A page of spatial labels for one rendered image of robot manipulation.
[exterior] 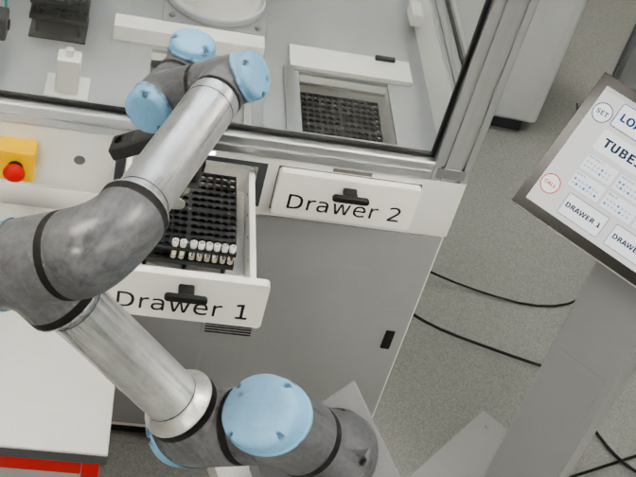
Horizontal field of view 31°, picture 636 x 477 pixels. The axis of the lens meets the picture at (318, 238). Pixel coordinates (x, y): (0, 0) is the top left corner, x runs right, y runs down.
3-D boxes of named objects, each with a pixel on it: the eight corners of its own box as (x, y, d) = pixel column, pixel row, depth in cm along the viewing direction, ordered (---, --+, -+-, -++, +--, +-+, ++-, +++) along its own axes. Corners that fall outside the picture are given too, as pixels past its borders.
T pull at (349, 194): (368, 206, 227) (370, 202, 226) (331, 202, 225) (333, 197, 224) (366, 195, 229) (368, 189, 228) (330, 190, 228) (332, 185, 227)
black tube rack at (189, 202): (230, 279, 212) (236, 255, 208) (134, 269, 209) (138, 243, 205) (231, 201, 229) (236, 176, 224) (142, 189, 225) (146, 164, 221)
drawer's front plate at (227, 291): (259, 328, 207) (271, 286, 200) (97, 310, 202) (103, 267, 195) (259, 322, 209) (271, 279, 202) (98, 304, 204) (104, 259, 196)
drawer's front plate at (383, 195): (408, 231, 237) (422, 190, 229) (270, 213, 231) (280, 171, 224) (407, 225, 238) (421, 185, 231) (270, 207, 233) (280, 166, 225)
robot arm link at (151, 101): (170, 81, 165) (203, 48, 173) (111, 97, 171) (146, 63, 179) (193, 129, 169) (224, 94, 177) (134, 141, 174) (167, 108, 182)
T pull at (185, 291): (206, 306, 198) (207, 300, 197) (163, 301, 196) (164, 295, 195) (207, 291, 200) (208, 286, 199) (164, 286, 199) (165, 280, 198)
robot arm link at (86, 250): (96, 235, 131) (252, 25, 166) (26, 247, 136) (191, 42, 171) (144, 310, 136) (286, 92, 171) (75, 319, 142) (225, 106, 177)
